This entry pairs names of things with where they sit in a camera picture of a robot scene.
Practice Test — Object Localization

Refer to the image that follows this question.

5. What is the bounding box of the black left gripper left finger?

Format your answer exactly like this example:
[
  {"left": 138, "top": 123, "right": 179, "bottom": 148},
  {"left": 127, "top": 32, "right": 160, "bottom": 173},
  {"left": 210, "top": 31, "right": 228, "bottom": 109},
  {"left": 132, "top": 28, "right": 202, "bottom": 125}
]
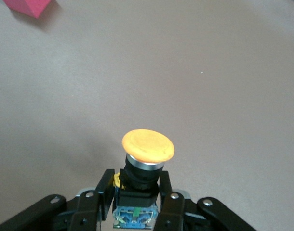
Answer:
[{"left": 0, "top": 169, "right": 116, "bottom": 231}]

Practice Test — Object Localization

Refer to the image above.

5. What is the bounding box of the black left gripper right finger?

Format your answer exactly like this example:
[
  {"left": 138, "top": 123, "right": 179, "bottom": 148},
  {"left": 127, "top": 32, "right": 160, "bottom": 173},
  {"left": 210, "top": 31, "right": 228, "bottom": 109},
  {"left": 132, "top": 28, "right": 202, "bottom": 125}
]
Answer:
[{"left": 154, "top": 170, "right": 258, "bottom": 231}]

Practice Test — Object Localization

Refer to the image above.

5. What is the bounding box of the orange mushroom push button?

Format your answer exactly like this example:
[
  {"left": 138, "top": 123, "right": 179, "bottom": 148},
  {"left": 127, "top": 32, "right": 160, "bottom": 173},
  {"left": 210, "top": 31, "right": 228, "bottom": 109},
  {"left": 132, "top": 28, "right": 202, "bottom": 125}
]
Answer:
[{"left": 112, "top": 128, "right": 175, "bottom": 229}]

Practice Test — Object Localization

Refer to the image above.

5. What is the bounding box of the brown table mat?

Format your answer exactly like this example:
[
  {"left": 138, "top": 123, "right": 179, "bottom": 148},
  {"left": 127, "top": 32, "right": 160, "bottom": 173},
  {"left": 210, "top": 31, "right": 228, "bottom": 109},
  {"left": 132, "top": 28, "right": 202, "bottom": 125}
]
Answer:
[{"left": 0, "top": 0, "right": 294, "bottom": 231}]

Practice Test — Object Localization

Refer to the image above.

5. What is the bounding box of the pink foam cube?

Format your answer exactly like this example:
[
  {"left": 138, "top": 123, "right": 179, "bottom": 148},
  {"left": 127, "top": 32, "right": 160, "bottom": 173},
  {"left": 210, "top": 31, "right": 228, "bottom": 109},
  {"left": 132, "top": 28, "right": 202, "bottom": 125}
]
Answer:
[{"left": 2, "top": 0, "right": 53, "bottom": 19}]

